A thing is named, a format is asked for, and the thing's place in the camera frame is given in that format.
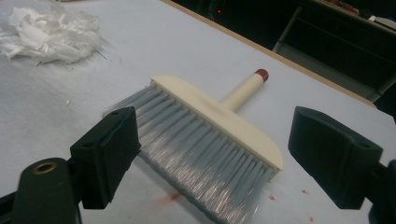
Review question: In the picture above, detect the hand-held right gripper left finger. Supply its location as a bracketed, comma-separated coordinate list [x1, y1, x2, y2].
[69, 106, 142, 210]

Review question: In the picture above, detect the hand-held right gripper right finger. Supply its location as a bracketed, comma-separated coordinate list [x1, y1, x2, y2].
[288, 105, 384, 210]

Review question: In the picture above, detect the cream brush with grey bristles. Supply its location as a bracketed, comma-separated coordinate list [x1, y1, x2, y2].
[102, 68, 285, 224]

